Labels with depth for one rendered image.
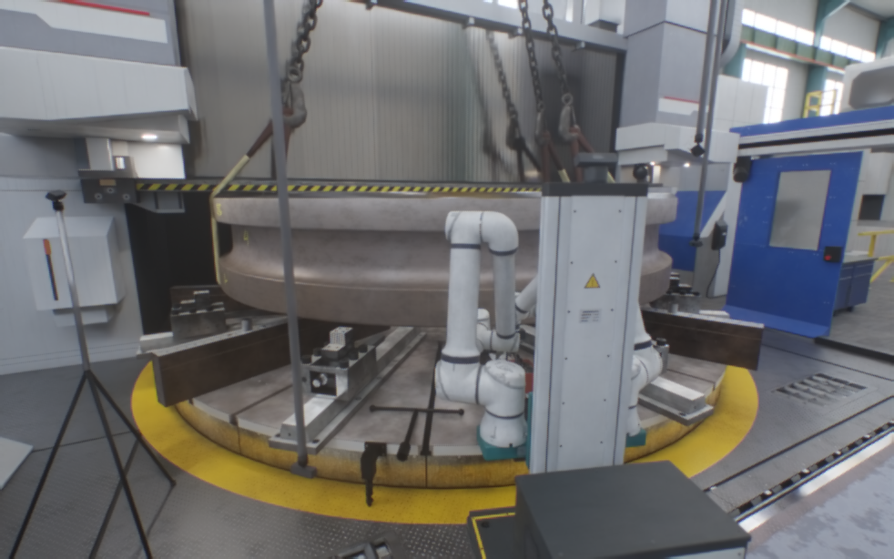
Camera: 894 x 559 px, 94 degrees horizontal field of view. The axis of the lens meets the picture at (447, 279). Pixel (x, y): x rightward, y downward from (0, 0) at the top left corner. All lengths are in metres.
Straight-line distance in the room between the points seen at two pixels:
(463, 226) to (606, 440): 0.94
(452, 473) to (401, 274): 1.34
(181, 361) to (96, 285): 1.98
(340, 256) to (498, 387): 1.89
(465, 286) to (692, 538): 1.00
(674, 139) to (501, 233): 4.76
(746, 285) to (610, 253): 5.95
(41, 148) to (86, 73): 1.20
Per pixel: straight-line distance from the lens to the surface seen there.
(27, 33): 4.21
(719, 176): 8.71
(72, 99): 3.65
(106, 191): 5.35
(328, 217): 3.02
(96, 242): 5.22
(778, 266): 7.16
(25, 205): 5.74
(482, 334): 1.91
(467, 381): 1.61
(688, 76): 7.05
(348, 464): 2.87
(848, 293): 8.62
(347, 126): 5.63
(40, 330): 5.91
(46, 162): 4.68
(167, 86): 3.59
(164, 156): 4.53
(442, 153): 6.05
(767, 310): 7.29
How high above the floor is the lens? 1.74
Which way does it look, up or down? 11 degrees down
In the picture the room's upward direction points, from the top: straight up
